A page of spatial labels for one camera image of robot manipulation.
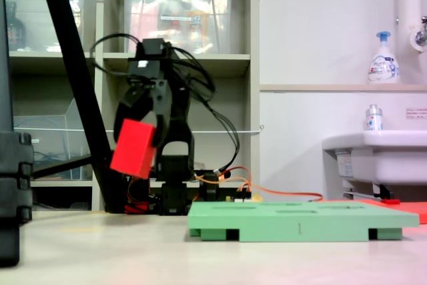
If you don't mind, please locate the red square block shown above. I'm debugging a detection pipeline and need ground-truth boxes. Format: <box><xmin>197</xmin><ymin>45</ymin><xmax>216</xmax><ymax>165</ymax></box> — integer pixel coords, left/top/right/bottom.
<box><xmin>109</xmin><ymin>118</ymin><xmax>157</xmax><ymax>179</ymax></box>

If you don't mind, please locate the pink capped bottle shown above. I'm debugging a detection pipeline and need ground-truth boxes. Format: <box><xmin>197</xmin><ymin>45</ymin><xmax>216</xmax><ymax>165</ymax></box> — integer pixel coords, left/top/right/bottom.
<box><xmin>187</xmin><ymin>0</ymin><xmax>210</xmax><ymax>53</ymax></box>

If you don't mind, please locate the beige shelf unit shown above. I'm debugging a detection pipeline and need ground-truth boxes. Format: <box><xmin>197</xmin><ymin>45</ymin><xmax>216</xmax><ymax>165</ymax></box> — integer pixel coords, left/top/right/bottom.
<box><xmin>3</xmin><ymin>0</ymin><xmax>261</xmax><ymax>212</ymax></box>

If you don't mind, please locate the large clear plastic bin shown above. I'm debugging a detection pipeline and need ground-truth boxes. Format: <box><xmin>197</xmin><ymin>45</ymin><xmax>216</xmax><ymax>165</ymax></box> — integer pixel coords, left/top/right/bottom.
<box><xmin>122</xmin><ymin>0</ymin><xmax>234</xmax><ymax>55</ymax></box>

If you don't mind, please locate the black table clamp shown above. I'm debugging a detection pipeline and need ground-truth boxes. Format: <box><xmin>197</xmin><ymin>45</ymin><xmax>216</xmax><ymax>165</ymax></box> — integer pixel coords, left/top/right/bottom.
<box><xmin>199</xmin><ymin>171</ymin><xmax>231</xmax><ymax>203</ymax></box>

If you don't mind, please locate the black tripod strut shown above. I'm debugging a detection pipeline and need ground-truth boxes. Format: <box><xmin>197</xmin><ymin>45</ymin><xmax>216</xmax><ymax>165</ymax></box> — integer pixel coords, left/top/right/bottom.
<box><xmin>31</xmin><ymin>154</ymin><xmax>94</xmax><ymax>180</ymax></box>

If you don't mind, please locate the dark glass bottle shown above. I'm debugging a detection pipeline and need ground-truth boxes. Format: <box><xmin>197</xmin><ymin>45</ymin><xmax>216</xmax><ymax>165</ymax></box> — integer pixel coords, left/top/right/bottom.
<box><xmin>5</xmin><ymin>1</ymin><xmax>27</xmax><ymax>51</ymax></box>

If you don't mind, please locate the notched black tripod leg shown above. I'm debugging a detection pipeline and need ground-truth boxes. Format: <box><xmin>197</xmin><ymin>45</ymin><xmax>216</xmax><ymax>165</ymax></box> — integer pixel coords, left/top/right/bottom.
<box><xmin>0</xmin><ymin>0</ymin><xmax>34</xmax><ymax>268</ymax></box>

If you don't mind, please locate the green shape board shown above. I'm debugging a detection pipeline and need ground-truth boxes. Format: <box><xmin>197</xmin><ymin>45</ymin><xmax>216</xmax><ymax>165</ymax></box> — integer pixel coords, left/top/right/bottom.
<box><xmin>187</xmin><ymin>200</ymin><xmax>420</xmax><ymax>242</ymax></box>

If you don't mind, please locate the small clear sanitizer bottle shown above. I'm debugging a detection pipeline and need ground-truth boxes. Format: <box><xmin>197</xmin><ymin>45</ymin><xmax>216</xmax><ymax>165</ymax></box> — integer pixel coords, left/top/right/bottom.
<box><xmin>364</xmin><ymin>103</ymin><xmax>384</xmax><ymax>131</ymax></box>

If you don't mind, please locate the white pump soap bottle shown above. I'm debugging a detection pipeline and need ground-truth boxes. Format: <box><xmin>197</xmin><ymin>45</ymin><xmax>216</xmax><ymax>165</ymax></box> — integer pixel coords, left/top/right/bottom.
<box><xmin>368</xmin><ymin>31</ymin><xmax>401</xmax><ymax>85</ymax></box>

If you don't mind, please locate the white sink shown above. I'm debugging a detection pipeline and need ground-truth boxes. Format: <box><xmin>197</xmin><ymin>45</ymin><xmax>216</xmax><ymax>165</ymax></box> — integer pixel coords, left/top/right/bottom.
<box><xmin>322</xmin><ymin>129</ymin><xmax>427</xmax><ymax>186</ymax></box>

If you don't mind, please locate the white cord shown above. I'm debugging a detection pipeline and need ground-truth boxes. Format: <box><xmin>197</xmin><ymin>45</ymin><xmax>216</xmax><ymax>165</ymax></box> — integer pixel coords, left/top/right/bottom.
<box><xmin>13</xmin><ymin>125</ymin><xmax>264</xmax><ymax>134</ymax></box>

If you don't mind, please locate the black arm wire bundle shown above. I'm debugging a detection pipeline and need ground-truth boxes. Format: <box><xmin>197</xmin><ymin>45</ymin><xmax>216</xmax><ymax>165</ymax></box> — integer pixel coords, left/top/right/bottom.
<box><xmin>165</xmin><ymin>46</ymin><xmax>241</xmax><ymax>174</ymax></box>

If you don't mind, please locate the orange servo wire loop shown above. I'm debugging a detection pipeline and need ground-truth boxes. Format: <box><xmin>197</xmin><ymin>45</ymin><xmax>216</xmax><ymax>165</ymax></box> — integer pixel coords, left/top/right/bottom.
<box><xmin>125</xmin><ymin>178</ymin><xmax>151</xmax><ymax>214</ymax></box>

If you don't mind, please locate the red base bracket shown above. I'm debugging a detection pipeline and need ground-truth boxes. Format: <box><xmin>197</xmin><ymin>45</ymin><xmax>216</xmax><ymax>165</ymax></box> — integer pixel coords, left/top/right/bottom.
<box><xmin>124</xmin><ymin>200</ymin><xmax>150</xmax><ymax>215</ymax></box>

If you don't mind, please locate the circuit board with wires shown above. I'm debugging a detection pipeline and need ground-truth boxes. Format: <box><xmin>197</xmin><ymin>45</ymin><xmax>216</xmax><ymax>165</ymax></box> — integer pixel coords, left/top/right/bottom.
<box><xmin>224</xmin><ymin>187</ymin><xmax>253</xmax><ymax>204</ymax></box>

